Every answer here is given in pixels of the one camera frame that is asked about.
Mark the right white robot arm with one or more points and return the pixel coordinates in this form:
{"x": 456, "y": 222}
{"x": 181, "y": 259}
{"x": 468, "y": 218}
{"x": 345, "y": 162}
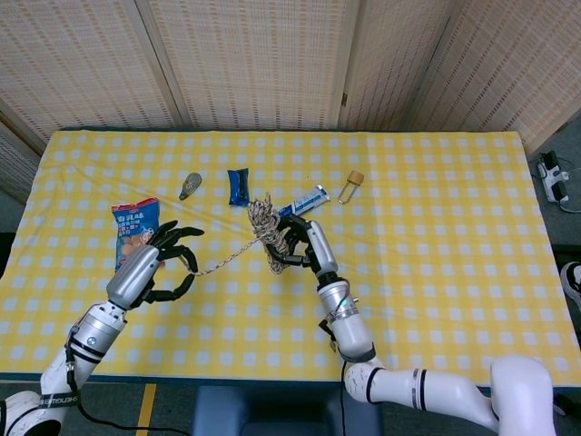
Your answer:
{"x": 354, "y": 331}

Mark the brass screen hinge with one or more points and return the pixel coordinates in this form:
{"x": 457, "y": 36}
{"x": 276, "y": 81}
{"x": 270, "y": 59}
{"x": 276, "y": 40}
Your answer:
{"x": 344, "y": 100}

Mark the blue red snack bag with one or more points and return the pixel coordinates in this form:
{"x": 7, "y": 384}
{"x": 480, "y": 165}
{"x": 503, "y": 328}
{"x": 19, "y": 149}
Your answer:
{"x": 131, "y": 218}

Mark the white blue toothpaste tube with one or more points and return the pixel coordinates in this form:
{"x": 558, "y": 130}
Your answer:
{"x": 313, "y": 197}

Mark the yellow white checked tablecloth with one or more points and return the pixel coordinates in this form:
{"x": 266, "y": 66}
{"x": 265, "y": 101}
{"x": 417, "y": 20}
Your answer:
{"x": 290, "y": 327}

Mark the black white sneaker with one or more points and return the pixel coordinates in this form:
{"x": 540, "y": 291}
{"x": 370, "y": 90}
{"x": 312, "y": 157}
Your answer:
{"x": 573, "y": 284}

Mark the grey correction tape dispenser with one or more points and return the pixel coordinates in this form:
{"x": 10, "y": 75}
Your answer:
{"x": 190, "y": 184}

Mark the woven folding screen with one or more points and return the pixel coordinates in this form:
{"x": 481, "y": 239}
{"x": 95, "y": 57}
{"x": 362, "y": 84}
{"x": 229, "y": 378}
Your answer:
{"x": 254, "y": 59}

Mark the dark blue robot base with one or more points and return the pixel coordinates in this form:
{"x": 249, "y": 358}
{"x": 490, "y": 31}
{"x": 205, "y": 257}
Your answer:
{"x": 272, "y": 411}

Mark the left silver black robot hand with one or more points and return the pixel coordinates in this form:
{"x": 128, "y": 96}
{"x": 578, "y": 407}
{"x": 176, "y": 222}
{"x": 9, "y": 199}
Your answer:
{"x": 134, "y": 274}

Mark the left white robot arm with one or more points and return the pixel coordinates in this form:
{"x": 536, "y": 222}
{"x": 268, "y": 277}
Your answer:
{"x": 91, "y": 336}

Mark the white power strip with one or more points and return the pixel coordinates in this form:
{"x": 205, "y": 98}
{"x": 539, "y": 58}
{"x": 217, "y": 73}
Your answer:
{"x": 551, "y": 177}

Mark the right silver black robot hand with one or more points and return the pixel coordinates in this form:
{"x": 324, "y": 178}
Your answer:
{"x": 320, "y": 247}

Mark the blue snack packet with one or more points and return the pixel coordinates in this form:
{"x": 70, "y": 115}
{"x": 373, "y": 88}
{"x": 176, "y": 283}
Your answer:
{"x": 238, "y": 188}

